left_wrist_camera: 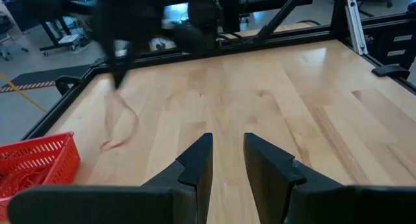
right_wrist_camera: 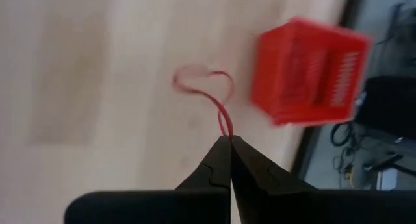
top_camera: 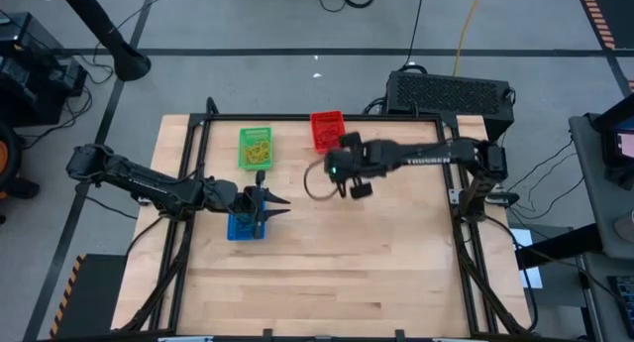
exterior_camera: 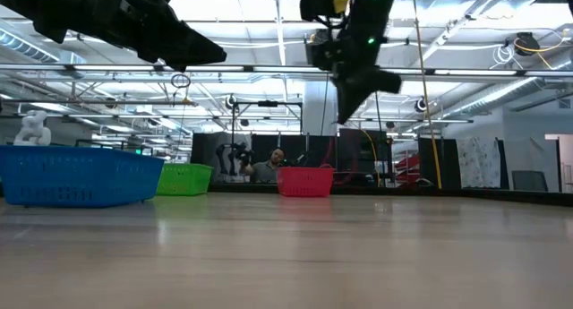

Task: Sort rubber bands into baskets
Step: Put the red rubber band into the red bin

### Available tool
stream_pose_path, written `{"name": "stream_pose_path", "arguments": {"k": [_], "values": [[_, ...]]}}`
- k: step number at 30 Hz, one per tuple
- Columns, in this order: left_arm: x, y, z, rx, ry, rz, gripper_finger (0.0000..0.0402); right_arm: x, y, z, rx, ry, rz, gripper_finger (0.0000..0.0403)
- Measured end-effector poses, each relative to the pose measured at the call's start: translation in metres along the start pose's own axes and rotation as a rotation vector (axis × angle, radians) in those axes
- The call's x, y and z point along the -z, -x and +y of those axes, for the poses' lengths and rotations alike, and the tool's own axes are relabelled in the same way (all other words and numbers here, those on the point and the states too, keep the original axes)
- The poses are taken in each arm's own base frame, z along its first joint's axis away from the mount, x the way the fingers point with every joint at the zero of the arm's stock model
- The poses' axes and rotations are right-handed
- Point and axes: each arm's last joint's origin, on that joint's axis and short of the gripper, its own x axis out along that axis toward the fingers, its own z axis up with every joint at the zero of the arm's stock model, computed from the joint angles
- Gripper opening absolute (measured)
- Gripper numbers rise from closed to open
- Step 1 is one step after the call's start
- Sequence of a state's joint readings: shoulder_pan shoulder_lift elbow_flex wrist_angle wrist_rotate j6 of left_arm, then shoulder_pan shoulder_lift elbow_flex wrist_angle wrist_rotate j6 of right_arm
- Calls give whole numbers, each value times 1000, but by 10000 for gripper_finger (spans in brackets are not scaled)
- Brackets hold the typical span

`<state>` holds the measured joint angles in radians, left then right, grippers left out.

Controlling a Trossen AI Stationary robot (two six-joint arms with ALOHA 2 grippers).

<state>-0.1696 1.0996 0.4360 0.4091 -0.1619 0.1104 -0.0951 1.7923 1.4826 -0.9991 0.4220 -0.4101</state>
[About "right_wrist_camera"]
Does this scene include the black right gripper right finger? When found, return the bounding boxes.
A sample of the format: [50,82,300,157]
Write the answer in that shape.
[231,134,416,224]

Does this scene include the red plastic basket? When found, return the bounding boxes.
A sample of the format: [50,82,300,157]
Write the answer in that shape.
[250,16,374,127]

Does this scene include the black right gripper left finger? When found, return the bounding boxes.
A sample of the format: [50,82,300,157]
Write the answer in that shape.
[64,135,233,224]

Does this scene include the black computer case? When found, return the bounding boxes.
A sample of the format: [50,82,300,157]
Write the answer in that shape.
[356,75,416,139]

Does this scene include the red rubber band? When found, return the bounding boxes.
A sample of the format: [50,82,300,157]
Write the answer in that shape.
[171,63,235,141]

